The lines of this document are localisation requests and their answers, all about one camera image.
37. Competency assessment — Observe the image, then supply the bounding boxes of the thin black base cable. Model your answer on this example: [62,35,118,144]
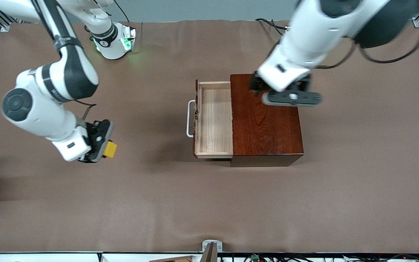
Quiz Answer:
[112,0,130,23]

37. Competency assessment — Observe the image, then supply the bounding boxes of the dark red wooden cabinet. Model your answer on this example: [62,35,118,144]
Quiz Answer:
[230,74,304,168]

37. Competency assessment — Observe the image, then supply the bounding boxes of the grey metal bracket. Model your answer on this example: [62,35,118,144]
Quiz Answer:
[202,240,223,253]

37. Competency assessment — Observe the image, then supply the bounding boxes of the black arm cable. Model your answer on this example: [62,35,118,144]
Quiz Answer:
[72,98,97,120]
[315,25,419,70]

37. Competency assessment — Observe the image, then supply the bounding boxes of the black cables behind base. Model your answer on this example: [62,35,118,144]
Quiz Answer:
[255,17,291,36]

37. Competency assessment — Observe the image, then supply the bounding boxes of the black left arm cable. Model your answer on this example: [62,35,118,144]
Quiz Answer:
[315,25,419,70]

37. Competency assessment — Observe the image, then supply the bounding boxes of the light wood drawer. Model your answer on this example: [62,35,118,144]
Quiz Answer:
[187,79,235,159]

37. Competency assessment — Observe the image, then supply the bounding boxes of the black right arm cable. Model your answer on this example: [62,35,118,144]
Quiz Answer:
[72,98,97,120]

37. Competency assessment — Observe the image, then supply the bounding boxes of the brown table cover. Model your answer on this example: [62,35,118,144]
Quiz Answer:
[0,19,419,254]

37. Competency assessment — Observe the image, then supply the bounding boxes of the yellow cube block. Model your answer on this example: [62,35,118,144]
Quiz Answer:
[103,140,118,158]

